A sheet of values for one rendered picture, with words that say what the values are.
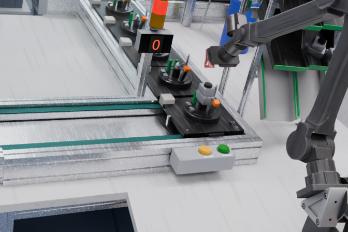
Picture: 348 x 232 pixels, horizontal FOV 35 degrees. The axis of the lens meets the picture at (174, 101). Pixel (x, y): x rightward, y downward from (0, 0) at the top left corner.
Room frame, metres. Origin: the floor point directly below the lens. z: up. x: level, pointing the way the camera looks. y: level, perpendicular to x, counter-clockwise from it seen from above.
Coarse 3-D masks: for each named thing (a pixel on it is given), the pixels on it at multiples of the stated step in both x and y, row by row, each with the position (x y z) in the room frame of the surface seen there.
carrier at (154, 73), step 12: (156, 72) 2.03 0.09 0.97; (168, 72) 2.01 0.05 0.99; (180, 72) 2.04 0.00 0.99; (192, 72) 2.11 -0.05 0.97; (156, 84) 1.93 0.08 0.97; (168, 84) 1.93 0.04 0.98; (180, 84) 1.94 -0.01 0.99; (192, 84) 2.00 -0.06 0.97; (156, 96) 1.85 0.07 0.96; (180, 96) 1.88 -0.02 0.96; (192, 96) 1.91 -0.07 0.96
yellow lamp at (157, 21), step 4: (152, 12) 1.78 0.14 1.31; (152, 16) 1.77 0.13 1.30; (156, 16) 1.76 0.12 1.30; (160, 16) 1.77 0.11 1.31; (164, 16) 1.78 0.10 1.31; (152, 20) 1.77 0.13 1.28; (156, 20) 1.76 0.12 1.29; (160, 20) 1.77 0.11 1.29; (164, 20) 1.78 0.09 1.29; (152, 24) 1.77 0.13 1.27; (156, 24) 1.76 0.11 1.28; (160, 24) 1.77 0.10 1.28; (160, 28) 1.77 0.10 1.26
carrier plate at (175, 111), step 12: (168, 108) 1.76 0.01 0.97; (180, 108) 1.78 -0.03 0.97; (180, 120) 1.70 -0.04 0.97; (228, 120) 1.77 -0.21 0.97; (180, 132) 1.64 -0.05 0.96; (192, 132) 1.63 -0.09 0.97; (204, 132) 1.65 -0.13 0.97; (216, 132) 1.67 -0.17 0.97; (228, 132) 1.70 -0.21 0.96; (240, 132) 1.72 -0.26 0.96
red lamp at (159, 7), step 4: (156, 0) 1.77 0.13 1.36; (168, 0) 1.79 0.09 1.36; (156, 4) 1.77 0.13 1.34; (160, 4) 1.76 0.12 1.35; (164, 4) 1.77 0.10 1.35; (152, 8) 1.78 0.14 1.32; (156, 8) 1.77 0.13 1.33; (160, 8) 1.76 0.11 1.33; (164, 8) 1.77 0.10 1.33; (156, 12) 1.76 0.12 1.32; (160, 12) 1.76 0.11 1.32; (164, 12) 1.77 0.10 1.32
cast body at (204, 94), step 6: (204, 84) 1.77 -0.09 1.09; (210, 84) 1.77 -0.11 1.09; (198, 90) 1.78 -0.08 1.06; (204, 90) 1.75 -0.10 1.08; (210, 90) 1.76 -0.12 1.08; (198, 96) 1.77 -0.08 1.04; (204, 96) 1.75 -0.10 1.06; (210, 96) 1.76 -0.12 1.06; (204, 102) 1.74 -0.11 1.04; (210, 102) 1.75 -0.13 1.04
